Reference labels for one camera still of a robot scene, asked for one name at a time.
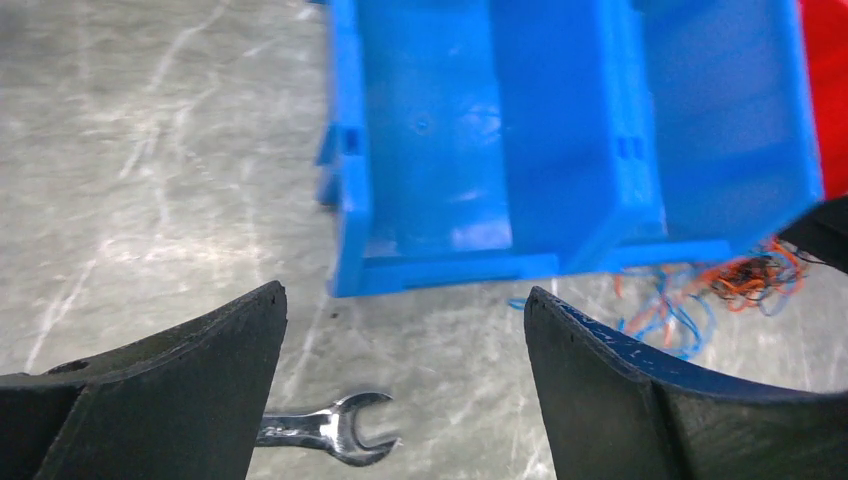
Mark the silver open-end wrench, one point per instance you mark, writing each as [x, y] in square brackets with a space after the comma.
[331, 429]

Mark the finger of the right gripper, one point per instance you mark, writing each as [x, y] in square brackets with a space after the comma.
[822, 232]

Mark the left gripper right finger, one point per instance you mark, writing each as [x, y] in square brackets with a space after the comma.
[616, 408]

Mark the blue double plastic bin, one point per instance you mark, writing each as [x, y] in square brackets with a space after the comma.
[473, 141]

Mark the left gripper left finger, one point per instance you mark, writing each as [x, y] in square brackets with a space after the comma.
[184, 403]

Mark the red plastic bin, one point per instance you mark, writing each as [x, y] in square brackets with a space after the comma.
[825, 35]

